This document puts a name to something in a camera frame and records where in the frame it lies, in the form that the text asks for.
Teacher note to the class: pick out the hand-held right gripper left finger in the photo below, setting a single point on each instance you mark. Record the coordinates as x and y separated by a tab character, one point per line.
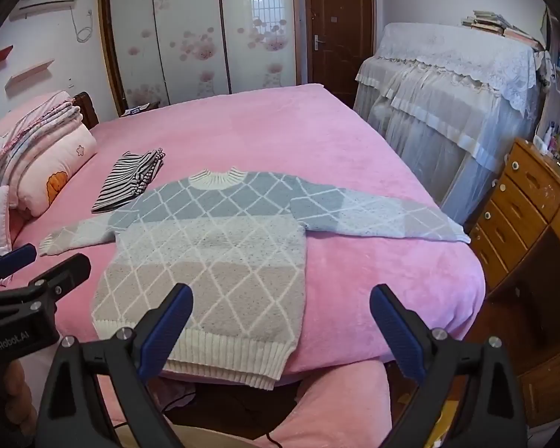
165	331

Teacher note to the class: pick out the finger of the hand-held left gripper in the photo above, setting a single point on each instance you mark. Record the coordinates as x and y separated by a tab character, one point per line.
16	257
70	268

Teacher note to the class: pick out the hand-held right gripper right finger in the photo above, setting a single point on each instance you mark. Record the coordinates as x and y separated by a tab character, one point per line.
396	331

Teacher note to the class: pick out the blue grey diamond knit sweater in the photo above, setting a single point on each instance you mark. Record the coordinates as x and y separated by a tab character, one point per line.
205	261

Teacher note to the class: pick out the folded black white striped clothes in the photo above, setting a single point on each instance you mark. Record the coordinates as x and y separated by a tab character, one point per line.
126	177

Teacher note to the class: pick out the person's left hand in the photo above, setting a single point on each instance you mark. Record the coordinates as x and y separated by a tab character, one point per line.
11	396

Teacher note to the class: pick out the pink fleece cloth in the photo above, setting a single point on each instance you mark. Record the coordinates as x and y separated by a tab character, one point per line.
336	406

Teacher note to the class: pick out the pink rolled quilt orange print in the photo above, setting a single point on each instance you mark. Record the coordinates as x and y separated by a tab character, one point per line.
60	168

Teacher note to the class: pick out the folded pastel quilt stack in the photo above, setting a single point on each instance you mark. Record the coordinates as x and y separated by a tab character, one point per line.
37	121

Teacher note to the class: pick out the wooden bed headboard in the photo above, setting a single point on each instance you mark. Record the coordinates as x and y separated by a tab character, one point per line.
87	109

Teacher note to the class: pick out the small blue white box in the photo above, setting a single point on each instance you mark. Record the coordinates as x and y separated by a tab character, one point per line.
134	110

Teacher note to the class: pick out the wooden desk with drawers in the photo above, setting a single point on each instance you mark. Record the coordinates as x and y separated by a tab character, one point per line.
518	205

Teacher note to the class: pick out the pink fleece bed blanket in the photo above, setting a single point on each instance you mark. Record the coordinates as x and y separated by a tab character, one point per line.
308	149

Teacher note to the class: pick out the lace-covered furniture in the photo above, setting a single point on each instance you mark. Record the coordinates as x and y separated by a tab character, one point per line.
448	102

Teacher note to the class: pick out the group of small bottles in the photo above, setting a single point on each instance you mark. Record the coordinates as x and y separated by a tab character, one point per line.
557	140

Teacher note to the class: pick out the floral sliding door wardrobe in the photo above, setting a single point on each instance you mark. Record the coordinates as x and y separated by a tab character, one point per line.
191	32

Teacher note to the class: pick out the brown wooden door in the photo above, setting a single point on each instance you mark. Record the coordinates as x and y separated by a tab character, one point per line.
340	32

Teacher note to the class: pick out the stack of books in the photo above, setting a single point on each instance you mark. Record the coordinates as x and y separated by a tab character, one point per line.
494	25

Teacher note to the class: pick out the pink wall shelf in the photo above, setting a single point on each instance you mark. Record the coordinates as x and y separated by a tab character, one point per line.
30	74

